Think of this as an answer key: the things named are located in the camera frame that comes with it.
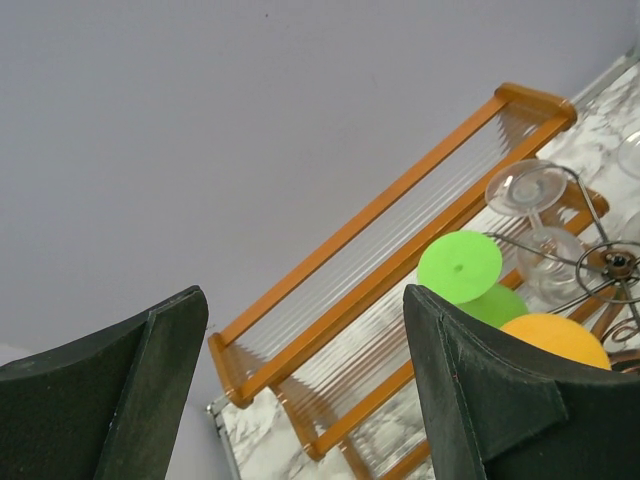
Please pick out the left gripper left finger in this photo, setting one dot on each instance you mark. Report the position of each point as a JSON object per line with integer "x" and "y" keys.
{"x": 108, "y": 405}

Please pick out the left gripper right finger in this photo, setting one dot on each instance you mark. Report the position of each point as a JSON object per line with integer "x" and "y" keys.
{"x": 495, "y": 407}

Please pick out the orange plastic wine glass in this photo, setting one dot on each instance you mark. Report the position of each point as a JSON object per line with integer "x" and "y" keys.
{"x": 560, "y": 336}

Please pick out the green plastic wine glass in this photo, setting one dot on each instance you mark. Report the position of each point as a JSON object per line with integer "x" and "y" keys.
{"x": 464, "y": 267}

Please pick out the metal wine glass rack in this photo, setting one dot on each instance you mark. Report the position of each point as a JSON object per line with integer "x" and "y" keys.
{"x": 607, "y": 272}

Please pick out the orange wooden dish rack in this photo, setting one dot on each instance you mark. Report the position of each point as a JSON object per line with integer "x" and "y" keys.
{"x": 317, "y": 372}

